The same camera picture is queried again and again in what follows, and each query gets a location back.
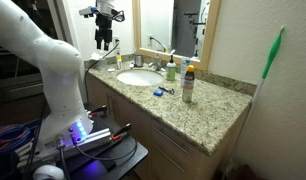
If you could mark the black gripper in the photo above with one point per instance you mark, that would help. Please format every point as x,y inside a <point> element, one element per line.
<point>103,22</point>

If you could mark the chrome sink faucet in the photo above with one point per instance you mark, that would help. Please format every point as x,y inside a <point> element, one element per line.
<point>157,64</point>

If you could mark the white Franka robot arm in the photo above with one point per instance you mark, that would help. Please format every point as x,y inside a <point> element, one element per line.
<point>56,66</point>

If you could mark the white paper packets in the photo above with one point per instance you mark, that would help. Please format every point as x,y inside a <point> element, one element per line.
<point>95,56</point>

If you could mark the clear plastic bottle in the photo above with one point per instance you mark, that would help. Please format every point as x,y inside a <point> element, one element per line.
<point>103,63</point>

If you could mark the small bottle yellow cap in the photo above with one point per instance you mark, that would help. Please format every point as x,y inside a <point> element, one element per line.
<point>119,62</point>

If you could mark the green white lens case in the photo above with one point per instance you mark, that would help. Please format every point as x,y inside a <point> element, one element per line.
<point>111,70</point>

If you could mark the purple white toothpaste tube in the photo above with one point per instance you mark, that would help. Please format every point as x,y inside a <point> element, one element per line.
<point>131,64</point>

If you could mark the grey metal cup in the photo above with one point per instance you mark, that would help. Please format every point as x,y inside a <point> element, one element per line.
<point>138,61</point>

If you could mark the white oval sink basin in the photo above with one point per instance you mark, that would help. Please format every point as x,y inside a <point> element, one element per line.
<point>139,77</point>

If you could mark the black orange clamp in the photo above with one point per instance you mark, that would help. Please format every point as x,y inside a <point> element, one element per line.
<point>121,131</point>
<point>98,110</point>

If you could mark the green soap pump bottle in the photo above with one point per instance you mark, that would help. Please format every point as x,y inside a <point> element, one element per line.
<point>171,70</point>

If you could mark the blue floss box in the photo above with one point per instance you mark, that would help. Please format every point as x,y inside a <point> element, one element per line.
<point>158,93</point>

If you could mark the dark blue razor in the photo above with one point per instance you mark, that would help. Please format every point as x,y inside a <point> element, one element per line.
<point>167,90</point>

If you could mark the white standing tube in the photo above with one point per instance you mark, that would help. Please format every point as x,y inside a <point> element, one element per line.
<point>183,66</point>

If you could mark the spray bottle yellow cap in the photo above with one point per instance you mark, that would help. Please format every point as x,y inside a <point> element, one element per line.
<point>188,85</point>

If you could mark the black robot cart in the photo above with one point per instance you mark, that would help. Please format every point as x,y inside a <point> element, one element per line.
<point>126,156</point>

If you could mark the wooden vanity cabinet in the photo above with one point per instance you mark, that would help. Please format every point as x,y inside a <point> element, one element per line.
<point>166,150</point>

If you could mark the white round device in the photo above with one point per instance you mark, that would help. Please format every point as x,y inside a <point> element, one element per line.
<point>48,173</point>

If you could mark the white wall outlet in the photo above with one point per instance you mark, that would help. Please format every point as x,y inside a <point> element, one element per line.
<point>116,41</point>

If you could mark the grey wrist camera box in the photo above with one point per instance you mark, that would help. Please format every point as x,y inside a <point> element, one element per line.
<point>88,11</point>

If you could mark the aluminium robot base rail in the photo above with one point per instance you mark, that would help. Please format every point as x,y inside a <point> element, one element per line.
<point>93,138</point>

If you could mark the wooden framed wall mirror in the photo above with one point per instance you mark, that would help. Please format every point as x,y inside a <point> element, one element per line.
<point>210,33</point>

